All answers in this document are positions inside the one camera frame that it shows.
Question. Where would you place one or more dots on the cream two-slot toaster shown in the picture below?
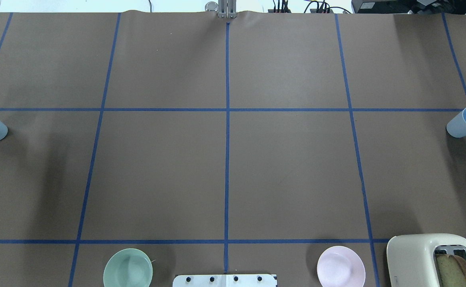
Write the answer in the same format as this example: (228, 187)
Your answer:
(411, 258)

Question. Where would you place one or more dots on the toast slice in toaster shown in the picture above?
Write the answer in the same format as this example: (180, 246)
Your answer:
(451, 270)

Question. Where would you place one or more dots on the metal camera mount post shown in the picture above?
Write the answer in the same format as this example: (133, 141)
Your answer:
(225, 9)

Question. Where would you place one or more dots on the pink plastic bowl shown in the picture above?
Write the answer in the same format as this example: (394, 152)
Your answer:
(340, 266)

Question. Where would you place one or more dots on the green plastic bowl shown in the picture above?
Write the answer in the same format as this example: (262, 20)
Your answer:
(128, 268)

